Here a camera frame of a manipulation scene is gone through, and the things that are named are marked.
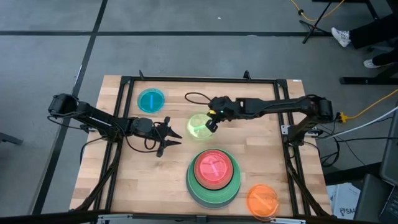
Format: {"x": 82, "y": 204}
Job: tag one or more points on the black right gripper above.
{"x": 225, "y": 107}

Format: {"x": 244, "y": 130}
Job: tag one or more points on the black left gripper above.
{"x": 144, "y": 126}

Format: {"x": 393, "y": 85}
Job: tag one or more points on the light green translucent plate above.
{"x": 197, "y": 129}

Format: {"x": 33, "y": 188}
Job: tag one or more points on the red translucent plastic plate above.
{"x": 213, "y": 169}

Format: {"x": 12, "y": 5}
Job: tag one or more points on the dark plastic plate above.
{"x": 198, "y": 184}

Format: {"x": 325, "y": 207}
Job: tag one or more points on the green plastic plate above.
{"x": 214, "y": 197}

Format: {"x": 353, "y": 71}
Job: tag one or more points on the orange translucent plastic plate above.
{"x": 262, "y": 202}

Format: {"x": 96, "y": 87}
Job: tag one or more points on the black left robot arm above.
{"x": 93, "y": 116}

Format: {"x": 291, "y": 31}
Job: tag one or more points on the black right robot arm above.
{"x": 280, "y": 105}

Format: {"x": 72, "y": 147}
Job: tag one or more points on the teal translucent plastic plate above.
{"x": 150, "y": 101}

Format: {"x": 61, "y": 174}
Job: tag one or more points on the large gray plastic plate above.
{"x": 214, "y": 206}

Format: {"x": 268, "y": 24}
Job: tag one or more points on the black tripod stand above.
{"x": 314, "y": 26}

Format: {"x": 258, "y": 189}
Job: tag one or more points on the black crossbar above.
{"x": 46, "y": 216}

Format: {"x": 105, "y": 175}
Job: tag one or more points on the white printed paper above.
{"x": 345, "y": 199}

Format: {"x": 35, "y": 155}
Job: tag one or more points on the person's white shoe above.
{"x": 340, "y": 36}
{"x": 371, "y": 64}

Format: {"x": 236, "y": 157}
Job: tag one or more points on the gray stand foot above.
{"x": 11, "y": 138}

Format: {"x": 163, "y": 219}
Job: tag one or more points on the black stand base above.
{"x": 367, "y": 81}

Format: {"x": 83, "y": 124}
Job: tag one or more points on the dark gray laptop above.
{"x": 370, "y": 199}

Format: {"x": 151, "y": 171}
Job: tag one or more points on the person's leg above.
{"x": 387, "y": 57}
{"x": 373, "y": 31}

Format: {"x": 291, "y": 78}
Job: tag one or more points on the black aluminium table frame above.
{"x": 202, "y": 79}

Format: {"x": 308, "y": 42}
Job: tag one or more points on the small silver bracket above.
{"x": 285, "y": 129}

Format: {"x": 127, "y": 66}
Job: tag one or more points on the silver camera mount bracket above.
{"x": 140, "y": 216}

